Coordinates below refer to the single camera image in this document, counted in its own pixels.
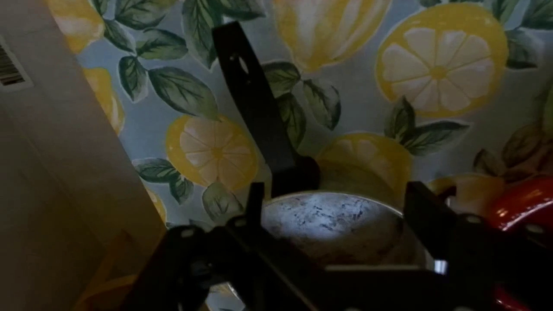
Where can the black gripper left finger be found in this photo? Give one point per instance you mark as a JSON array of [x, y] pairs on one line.
[[186, 264]]

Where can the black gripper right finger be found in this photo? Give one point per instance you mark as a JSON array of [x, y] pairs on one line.
[[483, 267]]

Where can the metal pot with black handle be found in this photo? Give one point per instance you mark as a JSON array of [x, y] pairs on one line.
[[331, 210]]

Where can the red plastic bowl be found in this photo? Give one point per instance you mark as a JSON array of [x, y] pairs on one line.
[[523, 219]]

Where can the lemon print tablecloth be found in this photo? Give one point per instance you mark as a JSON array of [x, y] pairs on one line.
[[452, 94]]

